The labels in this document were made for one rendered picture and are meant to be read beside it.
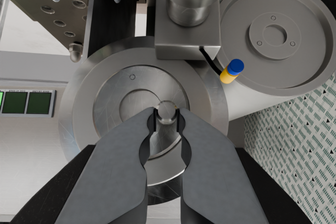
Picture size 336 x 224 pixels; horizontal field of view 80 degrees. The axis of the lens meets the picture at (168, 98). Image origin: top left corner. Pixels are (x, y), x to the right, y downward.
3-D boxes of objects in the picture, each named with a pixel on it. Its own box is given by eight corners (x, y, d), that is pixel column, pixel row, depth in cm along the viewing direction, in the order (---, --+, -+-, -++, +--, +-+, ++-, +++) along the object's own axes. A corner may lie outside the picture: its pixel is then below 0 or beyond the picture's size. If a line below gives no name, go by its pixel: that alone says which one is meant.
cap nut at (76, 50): (80, 43, 52) (78, 59, 51) (86, 49, 55) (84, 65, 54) (66, 42, 52) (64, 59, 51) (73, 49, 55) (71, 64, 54)
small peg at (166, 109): (182, 113, 13) (163, 126, 12) (179, 118, 15) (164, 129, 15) (169, 95, 13) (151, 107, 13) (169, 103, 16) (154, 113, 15)
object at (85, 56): (103, -88, 23) (86, 62, 19) (135, 26, 46) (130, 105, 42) (99, -88, 23) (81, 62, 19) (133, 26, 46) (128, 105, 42)
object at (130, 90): (109, 53, 17) (198, 76, 16) (115, 63, 18) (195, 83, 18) (77, 145, 15) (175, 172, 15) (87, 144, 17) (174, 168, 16)
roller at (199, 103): (215, 52, 18) (208, 194, 15) (187, 105, 43) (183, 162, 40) (85, 40, 18) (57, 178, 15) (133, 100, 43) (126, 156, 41)
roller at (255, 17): (331, -21, 20) (353, 99, 17) (240, 70, 45) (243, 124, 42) (209, -23, 20) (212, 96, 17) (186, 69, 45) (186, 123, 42)
